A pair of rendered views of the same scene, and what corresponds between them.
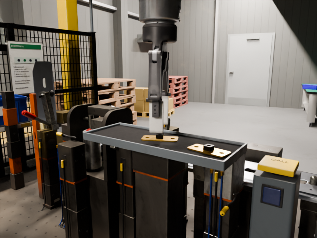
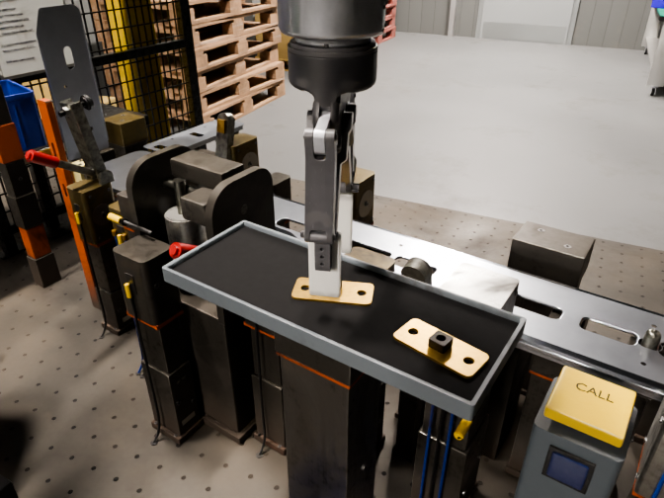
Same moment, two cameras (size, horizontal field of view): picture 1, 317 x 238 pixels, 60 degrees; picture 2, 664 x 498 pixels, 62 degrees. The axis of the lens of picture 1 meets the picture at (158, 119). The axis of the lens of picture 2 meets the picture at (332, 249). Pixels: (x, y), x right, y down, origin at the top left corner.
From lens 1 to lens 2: 0.22 m
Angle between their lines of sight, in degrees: 19
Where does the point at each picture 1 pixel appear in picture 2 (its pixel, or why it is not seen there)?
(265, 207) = (550, 482)
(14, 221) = (50, 365)
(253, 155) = (530, 255)
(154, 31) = (317, 71)
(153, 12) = (314, 24)
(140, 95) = not seen: hidden behind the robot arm
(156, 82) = (324, 206)
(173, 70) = not seen: outside the picture
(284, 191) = (597, 468)
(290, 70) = not seen: outside the picture
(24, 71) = (18, 19)
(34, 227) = (90, 377)
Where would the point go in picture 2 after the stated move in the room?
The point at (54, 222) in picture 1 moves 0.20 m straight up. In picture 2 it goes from (126, 366) to (107, 287)
